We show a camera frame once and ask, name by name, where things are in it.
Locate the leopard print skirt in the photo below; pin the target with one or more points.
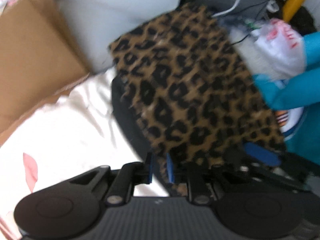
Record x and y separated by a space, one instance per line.
190 87

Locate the teal cartoon print blanket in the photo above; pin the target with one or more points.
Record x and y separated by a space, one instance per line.
300 92

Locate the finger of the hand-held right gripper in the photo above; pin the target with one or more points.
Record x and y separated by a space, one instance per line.
236 158
262 154

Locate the white printed plastic bag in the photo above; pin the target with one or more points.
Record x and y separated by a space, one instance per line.
277 50

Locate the yellow pole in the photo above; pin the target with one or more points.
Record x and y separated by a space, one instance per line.
296 2

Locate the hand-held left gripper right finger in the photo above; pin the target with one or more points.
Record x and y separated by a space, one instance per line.
170 170

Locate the folded black clothes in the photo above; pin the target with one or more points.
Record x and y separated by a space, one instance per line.
130 125

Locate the cream bear print blanket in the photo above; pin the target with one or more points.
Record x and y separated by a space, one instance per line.
62 135

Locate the creased cardboard sheet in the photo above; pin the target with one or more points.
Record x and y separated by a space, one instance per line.
32 50

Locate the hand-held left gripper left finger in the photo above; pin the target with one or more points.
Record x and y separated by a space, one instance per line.
149 167

